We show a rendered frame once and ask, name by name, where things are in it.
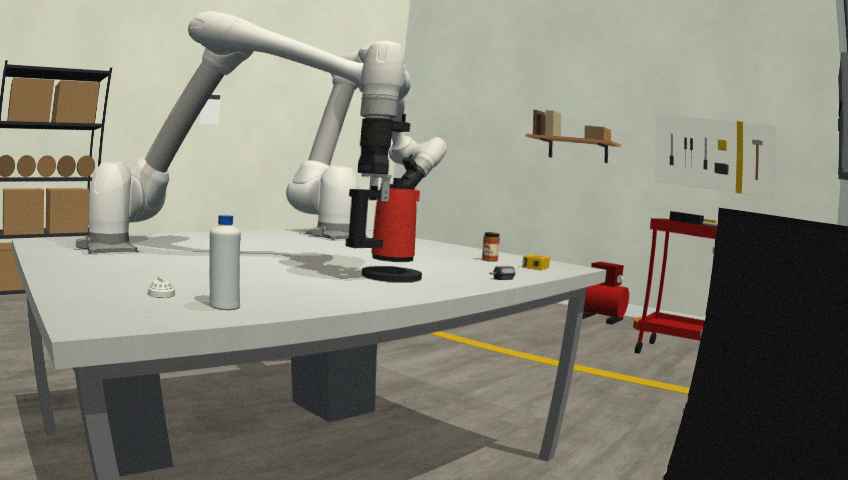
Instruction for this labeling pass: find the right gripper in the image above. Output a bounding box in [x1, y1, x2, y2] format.
[357, 94, 410, 202]

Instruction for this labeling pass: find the small spice jar with dark lid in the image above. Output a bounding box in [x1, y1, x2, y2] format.
[482, 232, 500, 262]

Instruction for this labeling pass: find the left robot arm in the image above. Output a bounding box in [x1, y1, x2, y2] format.
[286, 74, 447, 239]

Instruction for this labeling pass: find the red kettle with black handle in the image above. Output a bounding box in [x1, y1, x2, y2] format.
[345, 178, 420, 262]

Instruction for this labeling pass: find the dark grey round disc with center stud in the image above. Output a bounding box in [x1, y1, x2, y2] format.
[362, 266, 422, 283]

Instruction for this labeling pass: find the white plastic bottle with blue cap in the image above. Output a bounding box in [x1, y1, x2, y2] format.
[209, 215, 241, 310]

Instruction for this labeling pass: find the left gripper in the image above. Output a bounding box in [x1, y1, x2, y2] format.
[401, 154, 432, 187]

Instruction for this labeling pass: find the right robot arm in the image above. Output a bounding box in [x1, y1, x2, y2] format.
[76, 11, 411, 253]

